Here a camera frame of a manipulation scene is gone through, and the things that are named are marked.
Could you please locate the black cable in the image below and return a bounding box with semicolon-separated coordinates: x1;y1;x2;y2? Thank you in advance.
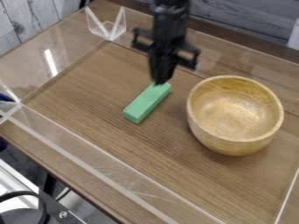
0;190;50;224

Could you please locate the black metal bracket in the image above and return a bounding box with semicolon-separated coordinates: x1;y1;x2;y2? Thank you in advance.
38;192;86;224

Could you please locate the clear acrylic barrier wall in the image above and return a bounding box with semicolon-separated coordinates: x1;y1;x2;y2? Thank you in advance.
0;1;299;224

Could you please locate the green rectangular block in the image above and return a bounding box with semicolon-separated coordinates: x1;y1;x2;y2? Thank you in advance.
122;83;172;123

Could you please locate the light wooden bowl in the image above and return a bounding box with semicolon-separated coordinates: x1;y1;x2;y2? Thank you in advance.
186;75;284;157

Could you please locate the clear acrylic corner bracket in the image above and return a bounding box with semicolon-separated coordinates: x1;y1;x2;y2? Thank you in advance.
83;7;126;41

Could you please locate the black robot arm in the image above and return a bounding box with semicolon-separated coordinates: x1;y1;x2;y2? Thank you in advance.
130;0;201;85

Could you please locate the black table leg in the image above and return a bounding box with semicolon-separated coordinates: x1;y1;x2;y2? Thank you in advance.
42;174;57;196

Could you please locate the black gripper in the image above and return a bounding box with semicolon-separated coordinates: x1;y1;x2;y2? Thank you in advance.
130;12;201;85

